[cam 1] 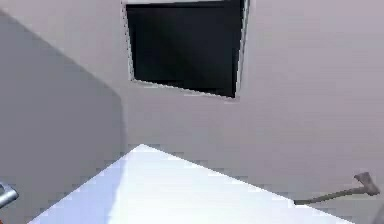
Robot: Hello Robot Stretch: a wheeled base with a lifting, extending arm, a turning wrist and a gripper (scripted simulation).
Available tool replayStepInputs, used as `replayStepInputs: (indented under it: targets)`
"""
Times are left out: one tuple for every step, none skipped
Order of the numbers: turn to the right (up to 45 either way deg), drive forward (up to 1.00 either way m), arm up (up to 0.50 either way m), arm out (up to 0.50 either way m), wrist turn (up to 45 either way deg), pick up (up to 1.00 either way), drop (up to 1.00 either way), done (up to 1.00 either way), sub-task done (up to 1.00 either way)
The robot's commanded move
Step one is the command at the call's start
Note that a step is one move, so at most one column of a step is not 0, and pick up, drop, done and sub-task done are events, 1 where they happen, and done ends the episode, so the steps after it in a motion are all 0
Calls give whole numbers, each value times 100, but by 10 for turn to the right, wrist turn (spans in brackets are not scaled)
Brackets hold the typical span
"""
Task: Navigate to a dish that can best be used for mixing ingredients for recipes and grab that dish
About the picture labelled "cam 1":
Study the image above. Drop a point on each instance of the white table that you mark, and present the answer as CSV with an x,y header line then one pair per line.
x,y
166,193

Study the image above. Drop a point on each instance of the grey metal cylinder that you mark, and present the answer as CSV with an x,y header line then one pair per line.
x,y
6,195

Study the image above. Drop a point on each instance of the black window with white frame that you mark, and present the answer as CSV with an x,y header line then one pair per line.
x,y
185,46

